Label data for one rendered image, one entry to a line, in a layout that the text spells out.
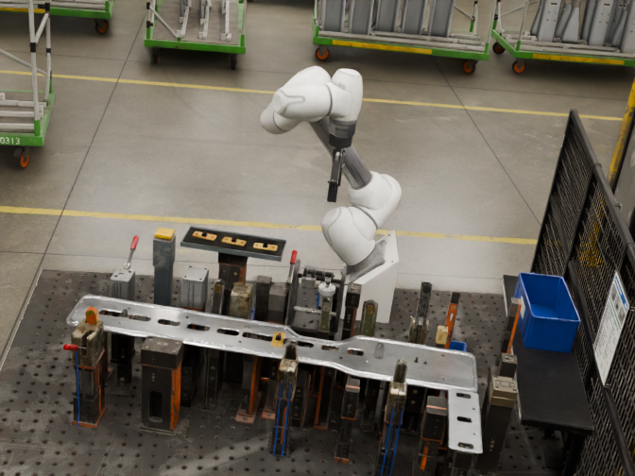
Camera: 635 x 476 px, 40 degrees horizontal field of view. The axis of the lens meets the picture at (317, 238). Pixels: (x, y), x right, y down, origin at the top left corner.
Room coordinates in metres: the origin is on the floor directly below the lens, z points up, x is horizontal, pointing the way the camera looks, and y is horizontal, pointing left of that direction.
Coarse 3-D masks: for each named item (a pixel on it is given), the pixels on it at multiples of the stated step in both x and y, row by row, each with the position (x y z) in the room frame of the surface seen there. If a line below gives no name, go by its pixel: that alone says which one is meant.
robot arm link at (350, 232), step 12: (324, 216) 3.25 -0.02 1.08; (336, 216) 3.19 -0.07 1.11; (348, 216) 3.20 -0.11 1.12; (360, 216) 3.22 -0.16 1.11; (324, 228) 3.19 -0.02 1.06; (336, 228) 3.16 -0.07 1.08; (348, 228) 3.17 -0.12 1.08; (360, 228) 3.19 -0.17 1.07; (372, 228) 3.22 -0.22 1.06; (336, 240) 3.15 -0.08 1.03; (348, 240) 3.15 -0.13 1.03; (360, 240) 3.17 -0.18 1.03; (372, 240) 3.22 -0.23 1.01; (336, 252) 3.18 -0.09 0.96; (348, 252) 3.15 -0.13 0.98; (360, 252) 3.15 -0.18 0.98; (348, 264) 3.19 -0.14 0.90
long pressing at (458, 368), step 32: (128, 320) 2.44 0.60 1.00; (192, 320) 2.49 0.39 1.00; (224, 320) 2.51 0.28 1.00; (256, 320) 2.53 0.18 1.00; (256, 352) 2.35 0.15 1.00; (320, 352) 2.39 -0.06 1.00; (384, 352) 2.43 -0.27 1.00; (416, 352) 2.45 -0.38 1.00; (448, 352) 2.48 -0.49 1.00; (416, 384) 2.28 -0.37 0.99; (448, 384) 2.29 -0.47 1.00
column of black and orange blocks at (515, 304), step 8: (512, 304) 2.52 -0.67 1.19; (520, 304) 2.52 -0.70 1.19; (512, 312) 2.52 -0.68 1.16; (512, 320) 2.52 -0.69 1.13; (504, 328) 2.55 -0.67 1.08; (512, 328) 2.52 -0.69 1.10; (504, 336) 2.52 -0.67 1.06; (512, 336) 2.52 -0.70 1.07; (504, 344) 2.52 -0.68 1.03; (504, 352) 2.52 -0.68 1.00; (496, 360) 2.55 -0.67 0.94
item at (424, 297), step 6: (426, 282) 2.56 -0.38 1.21; (432, 282) 2.56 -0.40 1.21; (420, 288) 2.55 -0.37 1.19; (426, 288) 2.53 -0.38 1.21; (420, 294) 2.55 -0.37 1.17; (426, 294) 2.56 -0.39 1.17; (420, 300) 2.54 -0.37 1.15; (426, 300) 2.55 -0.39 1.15; (420, 306) 2.55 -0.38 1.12; (426, 306) 2.54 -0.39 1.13; (420, 312) 2.55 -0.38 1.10; (426, 312) 2.54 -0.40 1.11
